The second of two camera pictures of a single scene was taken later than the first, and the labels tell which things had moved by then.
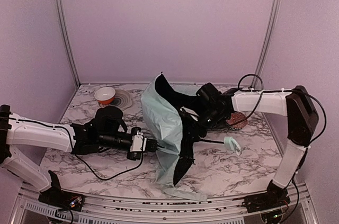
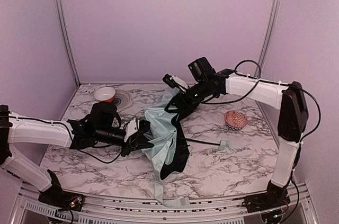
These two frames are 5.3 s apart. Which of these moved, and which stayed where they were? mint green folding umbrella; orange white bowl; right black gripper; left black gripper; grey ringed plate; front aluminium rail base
Moved: right black gripper; left black gripper; mint green folding umbrella
Stayed: front aluminium rail base; grey ringed plate; orange white bowl
